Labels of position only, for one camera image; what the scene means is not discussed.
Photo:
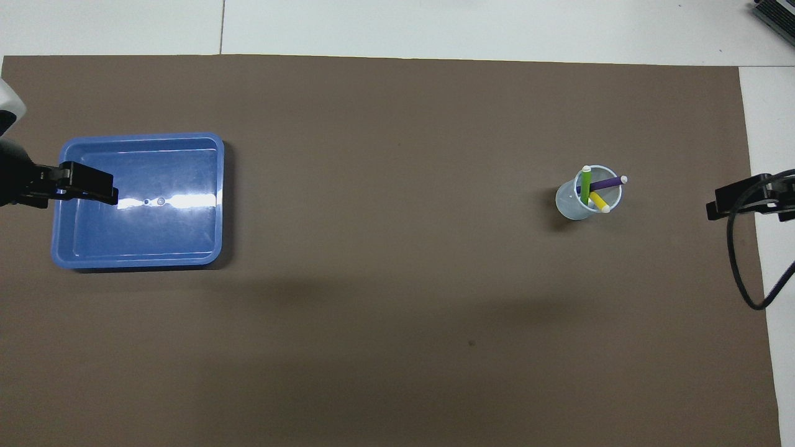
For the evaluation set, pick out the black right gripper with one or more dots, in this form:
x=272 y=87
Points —
x=785 y=198

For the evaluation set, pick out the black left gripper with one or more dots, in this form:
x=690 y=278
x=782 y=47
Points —
x=15 y=174

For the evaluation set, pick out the purple marker pen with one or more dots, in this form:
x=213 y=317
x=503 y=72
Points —
x=605 y=184

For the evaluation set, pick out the yellow marker pen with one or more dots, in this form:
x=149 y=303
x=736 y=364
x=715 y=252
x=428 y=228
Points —
x=599 y=202

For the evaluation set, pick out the green marker pen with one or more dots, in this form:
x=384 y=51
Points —
x=586 y=186

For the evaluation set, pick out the blue plastic tray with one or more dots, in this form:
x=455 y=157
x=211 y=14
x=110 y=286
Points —
x=143 y=236

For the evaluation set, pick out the translucent plastic cup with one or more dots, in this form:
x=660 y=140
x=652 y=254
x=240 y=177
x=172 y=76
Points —
x=568 y=205

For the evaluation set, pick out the brown table mat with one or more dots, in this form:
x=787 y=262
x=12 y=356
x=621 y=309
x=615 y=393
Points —
x=397 y=310

